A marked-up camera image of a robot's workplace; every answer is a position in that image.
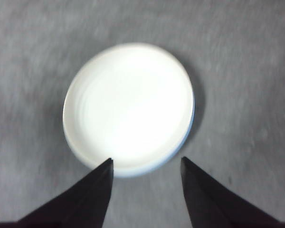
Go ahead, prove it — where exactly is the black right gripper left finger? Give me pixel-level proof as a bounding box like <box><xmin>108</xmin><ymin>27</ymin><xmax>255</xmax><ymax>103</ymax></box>
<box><xmin>0</xmin><ymin>158</ymin><xmax>114</xmax><ymax>228</ymax></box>

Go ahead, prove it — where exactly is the blue round plate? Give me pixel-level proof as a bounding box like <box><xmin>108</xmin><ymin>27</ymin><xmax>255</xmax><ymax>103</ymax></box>
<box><xmin>118</xmin><ymin>97</ymin><xmax>196</xmax><ymax>179</ymax></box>

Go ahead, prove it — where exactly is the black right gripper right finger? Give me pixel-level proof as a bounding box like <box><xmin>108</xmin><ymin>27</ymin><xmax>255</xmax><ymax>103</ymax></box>
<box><xmin>181</xmin><ymin>156</ymin><xmax>285</xmax><ymax>228</ymax></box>

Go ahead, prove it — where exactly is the white round plate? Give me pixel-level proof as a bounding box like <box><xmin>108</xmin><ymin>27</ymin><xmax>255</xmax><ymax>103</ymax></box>
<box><xmin>63</xmin><ymin>42</ymin><xmax>195</xmax><ymax>179</ymax></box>

